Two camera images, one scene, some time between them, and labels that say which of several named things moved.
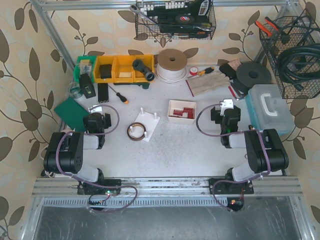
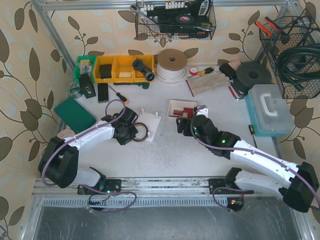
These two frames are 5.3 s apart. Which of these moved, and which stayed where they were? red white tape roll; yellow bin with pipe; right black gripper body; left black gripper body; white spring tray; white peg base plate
Moved: left black gripper body; right black gripper body
Stayed: red white tape roll; yellow bin with pipe; white spring tray; white peg base plate
